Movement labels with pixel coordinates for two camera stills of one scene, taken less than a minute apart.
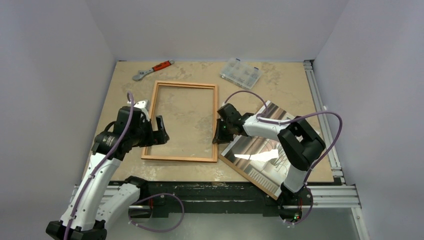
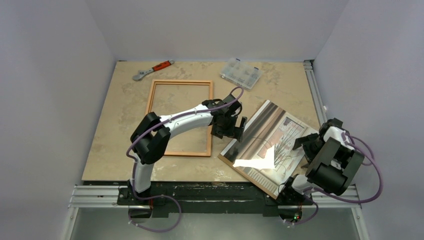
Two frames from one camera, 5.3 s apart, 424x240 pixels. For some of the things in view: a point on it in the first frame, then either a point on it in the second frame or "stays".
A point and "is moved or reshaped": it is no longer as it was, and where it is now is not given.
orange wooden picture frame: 189,159 is moved or reshaped
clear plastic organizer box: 241,73 stays
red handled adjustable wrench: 139,76 stays
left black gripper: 155,137 → 234,132
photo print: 261,159 stays
